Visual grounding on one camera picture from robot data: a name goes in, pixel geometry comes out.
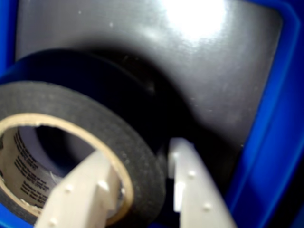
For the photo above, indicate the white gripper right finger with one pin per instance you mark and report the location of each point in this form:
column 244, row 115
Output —
column 197, row 194

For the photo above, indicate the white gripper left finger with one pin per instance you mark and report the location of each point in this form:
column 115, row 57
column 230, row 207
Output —
column 80, row 194

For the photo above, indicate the black tape roll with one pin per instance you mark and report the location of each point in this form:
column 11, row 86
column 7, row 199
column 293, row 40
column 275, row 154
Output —
column 95, row 114

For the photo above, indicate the blue plastic box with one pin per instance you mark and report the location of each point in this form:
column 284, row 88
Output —
column 280, row 142

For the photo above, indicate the dark grey box liner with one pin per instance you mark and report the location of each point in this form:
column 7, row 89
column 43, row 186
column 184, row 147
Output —
column 213, row 71

